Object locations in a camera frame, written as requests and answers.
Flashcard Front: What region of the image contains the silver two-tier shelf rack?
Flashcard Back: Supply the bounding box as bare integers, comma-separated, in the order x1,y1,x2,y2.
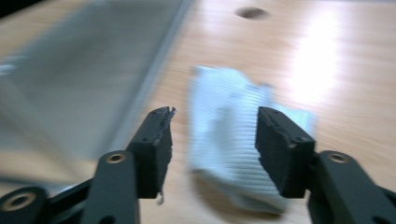
0,0,194,188

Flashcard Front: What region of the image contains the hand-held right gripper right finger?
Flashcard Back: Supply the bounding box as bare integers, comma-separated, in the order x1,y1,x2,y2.
254,105,317,200

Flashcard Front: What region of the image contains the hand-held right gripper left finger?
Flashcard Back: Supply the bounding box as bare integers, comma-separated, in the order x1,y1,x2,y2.
126,105,177,200

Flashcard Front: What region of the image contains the light blue cloth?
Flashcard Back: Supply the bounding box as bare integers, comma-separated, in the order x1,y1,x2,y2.
186,64,316,217

